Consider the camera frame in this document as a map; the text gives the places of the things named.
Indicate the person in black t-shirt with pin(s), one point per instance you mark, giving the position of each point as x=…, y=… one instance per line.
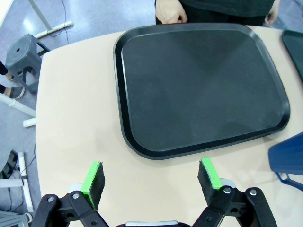
x=225, y=9

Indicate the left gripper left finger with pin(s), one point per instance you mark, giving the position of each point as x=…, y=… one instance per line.
x=93, y=184

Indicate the white pipe frame leg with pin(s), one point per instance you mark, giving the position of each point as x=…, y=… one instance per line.
x=24, y=184

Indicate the white pipe table foot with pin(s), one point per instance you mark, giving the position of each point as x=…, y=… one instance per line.
x=19, y=107

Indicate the person's right hand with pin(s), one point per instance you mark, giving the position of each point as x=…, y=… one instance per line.
x=169, y=11

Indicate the grey plastic stool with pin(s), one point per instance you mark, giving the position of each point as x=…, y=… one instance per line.
x=21, y=54

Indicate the bystander leg with grey shoe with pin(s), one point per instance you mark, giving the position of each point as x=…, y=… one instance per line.
x=16, y=92

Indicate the black power strip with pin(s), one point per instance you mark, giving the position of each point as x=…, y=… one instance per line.
x=9, y=163

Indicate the blue mug yellow inside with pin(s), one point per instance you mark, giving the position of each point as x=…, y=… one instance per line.
x=288, y=156

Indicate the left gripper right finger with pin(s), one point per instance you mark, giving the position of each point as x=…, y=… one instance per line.
x=209, y=182

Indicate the person's left hand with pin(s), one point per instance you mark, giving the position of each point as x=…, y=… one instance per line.
x=273, y=14

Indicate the black plastic tray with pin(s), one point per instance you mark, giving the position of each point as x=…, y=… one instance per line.
x=201, y=94
x=297, y=52

